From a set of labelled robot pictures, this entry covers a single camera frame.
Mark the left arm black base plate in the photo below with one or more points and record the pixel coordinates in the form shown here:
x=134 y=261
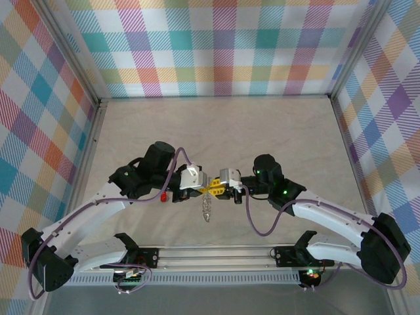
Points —
x=149 y=256

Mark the aluminium corner post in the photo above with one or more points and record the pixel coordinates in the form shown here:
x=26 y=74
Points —
x=72 y=55
x=357 y=46

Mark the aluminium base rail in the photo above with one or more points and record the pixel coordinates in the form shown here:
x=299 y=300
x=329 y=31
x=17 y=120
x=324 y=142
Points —
x=213 y=257

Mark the aluminium back rail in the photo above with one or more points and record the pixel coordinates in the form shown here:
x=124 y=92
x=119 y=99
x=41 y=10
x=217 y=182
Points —
x=213 y=97

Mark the aluminium side rail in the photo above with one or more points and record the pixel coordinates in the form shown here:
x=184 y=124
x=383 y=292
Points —
x=356 y=164
x=96 y=131

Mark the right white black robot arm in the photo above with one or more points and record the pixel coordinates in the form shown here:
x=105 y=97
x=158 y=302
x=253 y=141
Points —
x=328 y=213

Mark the red-headed key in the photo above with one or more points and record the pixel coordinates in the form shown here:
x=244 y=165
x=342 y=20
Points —
x=163 y=197

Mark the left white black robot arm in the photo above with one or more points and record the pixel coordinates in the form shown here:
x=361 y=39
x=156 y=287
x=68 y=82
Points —
x=88 y=213

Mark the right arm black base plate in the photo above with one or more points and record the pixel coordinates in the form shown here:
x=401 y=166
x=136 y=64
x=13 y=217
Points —
x=282 y=256

